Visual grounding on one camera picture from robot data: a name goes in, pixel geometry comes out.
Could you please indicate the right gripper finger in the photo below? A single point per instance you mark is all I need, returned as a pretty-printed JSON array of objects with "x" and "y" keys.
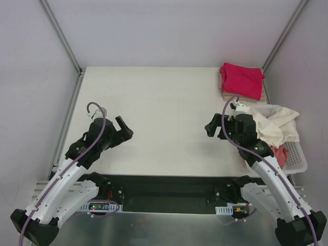
[
  {"x": 210, "y": 129},
  {"x": 216, "y": 121}
]

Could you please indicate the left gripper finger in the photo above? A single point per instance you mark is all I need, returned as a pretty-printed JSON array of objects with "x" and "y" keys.
[
  {"x": 126, "y": 134},
  {"x": 120, "y": 122}
]

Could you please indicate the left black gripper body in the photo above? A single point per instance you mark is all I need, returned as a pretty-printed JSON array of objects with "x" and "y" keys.
[{"x": 121, "y": 135}]

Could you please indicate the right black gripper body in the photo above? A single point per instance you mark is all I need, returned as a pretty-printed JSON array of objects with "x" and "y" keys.
[{"x": 220, "y": 127}]

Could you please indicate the cream white t shirt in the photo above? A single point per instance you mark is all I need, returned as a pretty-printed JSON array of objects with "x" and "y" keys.
[{"x": 278, "y": 128}]

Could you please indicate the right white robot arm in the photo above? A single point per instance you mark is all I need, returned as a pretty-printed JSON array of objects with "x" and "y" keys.
[{"x": 294, "y": 221}]

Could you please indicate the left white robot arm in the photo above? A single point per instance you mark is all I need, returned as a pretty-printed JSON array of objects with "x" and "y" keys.
[{"x": 41, "y": 220}]

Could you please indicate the folded beige t shirt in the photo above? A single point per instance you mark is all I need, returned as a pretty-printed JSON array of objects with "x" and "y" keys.
[{"x": 226, "y": 96}]

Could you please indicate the pink crumpled t shirt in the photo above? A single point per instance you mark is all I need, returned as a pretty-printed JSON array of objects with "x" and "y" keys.
[{"x": 281, "y": 154}]

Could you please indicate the folded red t shirt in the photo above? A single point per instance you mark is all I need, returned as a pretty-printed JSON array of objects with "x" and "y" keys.
[{"x": 247, "y": 82}]

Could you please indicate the white plastic basket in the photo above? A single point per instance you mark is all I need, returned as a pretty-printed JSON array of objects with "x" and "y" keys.
[{"x": 296, "y": 162}]

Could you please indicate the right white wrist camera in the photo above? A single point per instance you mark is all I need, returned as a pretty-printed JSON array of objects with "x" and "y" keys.
[{"x": 238, "y": 108}]

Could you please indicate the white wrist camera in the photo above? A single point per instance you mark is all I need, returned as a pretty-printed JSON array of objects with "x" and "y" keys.
[
  {"x": 98, "y": 113},
  {"x": 238, "y": 108}
]

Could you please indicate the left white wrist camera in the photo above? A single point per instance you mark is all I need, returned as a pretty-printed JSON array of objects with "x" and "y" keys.
[{"x": 98, "y": 113}]

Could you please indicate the left white cable duct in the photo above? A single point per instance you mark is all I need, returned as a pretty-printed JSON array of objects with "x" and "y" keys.
[{"x": 100, "y": 207}]

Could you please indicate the white cable duct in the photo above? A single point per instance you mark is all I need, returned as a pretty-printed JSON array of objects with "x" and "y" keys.
[
  {"x": 232, "y": 209},
  {"x": 100, "y": 207}
]

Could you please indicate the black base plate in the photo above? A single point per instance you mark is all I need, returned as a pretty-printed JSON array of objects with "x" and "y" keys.
[{"x": 170, "y": 194}]

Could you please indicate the right white cable duct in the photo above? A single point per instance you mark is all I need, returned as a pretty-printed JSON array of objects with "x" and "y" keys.
[{"x": 232, "y": 209}]

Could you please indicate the left aluminium frame post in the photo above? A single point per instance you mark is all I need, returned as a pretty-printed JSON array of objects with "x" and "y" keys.
[{"x": 60, "y": 35}]

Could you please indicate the aluminium frame post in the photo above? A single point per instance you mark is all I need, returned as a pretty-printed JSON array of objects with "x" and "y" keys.
[
  {"x": 286, "y": 31},
  {"x": 60, "y": 35}
]

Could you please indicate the right aluminium frame post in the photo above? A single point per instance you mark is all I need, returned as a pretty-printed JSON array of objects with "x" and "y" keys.
[{"x": 286, "y": 31}]

